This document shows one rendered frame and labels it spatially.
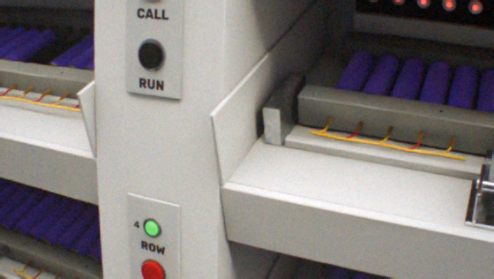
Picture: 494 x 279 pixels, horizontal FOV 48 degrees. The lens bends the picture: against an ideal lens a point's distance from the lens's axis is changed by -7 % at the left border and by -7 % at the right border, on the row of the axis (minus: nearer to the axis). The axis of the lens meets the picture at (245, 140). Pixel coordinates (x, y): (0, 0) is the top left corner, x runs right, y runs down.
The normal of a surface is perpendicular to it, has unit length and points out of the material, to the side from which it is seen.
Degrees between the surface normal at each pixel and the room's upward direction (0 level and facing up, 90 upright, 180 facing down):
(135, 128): 90
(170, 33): 90
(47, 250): 18
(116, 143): 90
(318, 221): 108
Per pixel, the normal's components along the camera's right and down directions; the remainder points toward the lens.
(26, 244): -0.08, -0.83
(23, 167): -0.41, 0.54
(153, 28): -0.41, 0.25
